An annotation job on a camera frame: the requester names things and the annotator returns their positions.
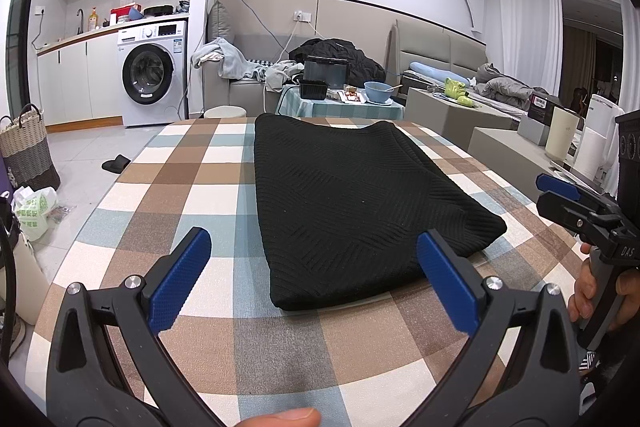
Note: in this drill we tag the blue bowl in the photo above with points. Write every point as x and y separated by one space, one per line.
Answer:
377 93

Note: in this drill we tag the cream canister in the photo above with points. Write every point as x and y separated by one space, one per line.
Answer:
562 134

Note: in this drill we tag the black plastic tray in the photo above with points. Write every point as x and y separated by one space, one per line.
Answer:
313 89

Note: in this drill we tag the white curtain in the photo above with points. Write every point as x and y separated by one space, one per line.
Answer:
525 32

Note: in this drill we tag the grey bench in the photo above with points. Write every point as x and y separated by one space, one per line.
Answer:
505 152
450 122

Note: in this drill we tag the black jacket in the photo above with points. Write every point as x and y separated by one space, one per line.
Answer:
360 67

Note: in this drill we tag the pile of light clothes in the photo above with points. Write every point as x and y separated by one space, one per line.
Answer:
235 62

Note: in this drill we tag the checkered tablecloth table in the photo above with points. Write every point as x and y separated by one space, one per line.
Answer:
175 187

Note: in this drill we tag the black faucet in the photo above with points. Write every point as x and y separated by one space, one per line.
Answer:
81 19

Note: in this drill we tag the small table with green cloth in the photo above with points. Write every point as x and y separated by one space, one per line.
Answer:
325 108

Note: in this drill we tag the grey pillow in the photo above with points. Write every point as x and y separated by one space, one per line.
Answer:
220 22

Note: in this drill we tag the black and red box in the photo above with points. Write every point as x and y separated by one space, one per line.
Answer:
542 104

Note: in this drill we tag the food packaging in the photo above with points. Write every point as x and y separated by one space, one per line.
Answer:
347 96

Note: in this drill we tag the green toy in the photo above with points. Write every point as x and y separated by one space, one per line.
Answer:
457 89

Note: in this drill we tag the person's right hand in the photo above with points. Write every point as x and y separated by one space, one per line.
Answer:
580 287

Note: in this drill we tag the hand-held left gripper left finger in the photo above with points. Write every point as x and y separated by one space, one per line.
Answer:
180 277

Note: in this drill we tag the beige waste bin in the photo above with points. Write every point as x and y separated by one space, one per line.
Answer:
25 277

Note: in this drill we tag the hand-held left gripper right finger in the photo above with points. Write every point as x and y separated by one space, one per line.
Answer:
447 277

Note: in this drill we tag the grey sofa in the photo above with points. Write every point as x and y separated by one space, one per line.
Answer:
240 99

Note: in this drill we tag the black box appliance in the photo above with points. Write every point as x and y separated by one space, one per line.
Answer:
325 74

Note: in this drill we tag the grey box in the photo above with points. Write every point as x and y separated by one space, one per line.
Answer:
532 131

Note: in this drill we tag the white washing machine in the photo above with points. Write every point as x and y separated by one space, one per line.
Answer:
175 107

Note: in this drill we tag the yellow bottle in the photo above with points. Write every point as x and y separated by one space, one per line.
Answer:
93 21

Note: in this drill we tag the white air purifier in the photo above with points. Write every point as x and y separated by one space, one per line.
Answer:
597 142

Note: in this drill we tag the round white stool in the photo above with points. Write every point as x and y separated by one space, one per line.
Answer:
225 112

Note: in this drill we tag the woven basket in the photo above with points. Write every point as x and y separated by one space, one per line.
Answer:
30 157

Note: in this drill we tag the black slipper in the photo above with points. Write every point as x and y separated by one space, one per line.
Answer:
116 163

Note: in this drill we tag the black framed glass door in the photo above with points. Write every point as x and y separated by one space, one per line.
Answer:
22 32

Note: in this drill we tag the person's left hand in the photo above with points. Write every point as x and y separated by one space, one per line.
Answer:
285 419

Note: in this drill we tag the white lower cabinets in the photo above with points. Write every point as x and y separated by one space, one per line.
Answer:
75 82

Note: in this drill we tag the grey blanket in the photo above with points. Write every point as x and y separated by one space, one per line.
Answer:
510 87

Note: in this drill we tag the wall socket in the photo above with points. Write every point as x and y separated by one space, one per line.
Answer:
303 15

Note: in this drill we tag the grey upholstered bed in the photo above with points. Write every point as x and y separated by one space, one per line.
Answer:
425 47

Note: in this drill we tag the black knit sweater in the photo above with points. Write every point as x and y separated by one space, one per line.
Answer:
350 207

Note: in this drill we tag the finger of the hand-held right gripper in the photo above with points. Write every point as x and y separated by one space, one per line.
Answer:
575 217
557 186

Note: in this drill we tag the blue pillow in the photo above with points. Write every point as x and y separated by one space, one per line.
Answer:
432 71

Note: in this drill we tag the white plastic bag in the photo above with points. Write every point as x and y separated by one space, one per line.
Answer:
35 214

